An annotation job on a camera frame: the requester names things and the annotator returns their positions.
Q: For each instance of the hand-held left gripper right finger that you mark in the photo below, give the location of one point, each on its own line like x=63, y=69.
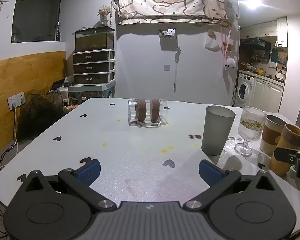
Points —
x=210, y=171

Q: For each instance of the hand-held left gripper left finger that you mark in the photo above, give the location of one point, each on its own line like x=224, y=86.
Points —
x=90, y=171

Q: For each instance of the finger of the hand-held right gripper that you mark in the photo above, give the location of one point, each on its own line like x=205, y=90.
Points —
x=287, y=154

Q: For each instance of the yellow brown-banded cup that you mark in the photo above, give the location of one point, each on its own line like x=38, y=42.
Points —
x=285, y=142

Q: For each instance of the clear glass cup brown bands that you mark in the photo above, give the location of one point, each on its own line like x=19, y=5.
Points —
x=147, y=113

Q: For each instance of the white cup brown sleeve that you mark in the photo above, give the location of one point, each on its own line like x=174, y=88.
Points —
x=271, y=135

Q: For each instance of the grey frosted tumbler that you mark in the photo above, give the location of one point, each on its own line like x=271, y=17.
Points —
x=217, y=130

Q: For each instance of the ribbed stemmed glass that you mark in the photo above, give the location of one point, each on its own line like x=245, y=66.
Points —
x=250, y=127

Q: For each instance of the white kitchen base cabinet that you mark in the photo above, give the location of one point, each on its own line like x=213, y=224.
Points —
x=266, y=92

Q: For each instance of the egg tray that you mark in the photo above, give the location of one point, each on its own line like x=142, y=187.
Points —
x=70, y=107

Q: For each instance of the black mesh net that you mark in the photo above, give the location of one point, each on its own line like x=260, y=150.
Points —
x=38, y=117

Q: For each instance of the painted low cabinet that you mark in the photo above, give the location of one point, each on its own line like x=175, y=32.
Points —
x=90, y=93

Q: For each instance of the white washing machine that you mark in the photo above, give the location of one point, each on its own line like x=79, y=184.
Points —
x=244, y=88

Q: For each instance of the white drawer unit dark drawers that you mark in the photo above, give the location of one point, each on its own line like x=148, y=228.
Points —
x=93, y=67

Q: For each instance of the white plush toy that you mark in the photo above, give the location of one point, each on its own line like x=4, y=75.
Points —
x=230, y=62

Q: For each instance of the pink ribbons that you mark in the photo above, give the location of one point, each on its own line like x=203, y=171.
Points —
x=226, y=42

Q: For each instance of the white hanging bag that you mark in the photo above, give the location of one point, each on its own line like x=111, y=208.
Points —
x=212, y=42

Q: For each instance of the glass fish tank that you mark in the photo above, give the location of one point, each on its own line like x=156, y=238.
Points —
x=94, y=40

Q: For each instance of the ceiling light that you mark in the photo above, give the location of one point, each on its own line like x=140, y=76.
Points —
x=255, y=0

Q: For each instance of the vase of dried flowers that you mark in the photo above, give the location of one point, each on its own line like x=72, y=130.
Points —
x=104, y=13

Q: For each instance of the dark window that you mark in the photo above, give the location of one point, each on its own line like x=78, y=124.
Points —
x=37, y=10

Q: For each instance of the bear-print cloth cover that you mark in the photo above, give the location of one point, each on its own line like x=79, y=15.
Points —
x=170, y=2

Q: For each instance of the white wall socket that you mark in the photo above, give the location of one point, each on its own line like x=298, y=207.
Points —
x=16, y=100

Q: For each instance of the wall switch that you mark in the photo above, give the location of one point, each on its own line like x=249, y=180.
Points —
x=167, y=67

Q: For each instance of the white kitchen wall cabinet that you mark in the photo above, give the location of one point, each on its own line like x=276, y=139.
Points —
x=265, y=30

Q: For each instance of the clear wall holder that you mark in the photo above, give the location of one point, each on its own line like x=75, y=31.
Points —
x=167, y=33

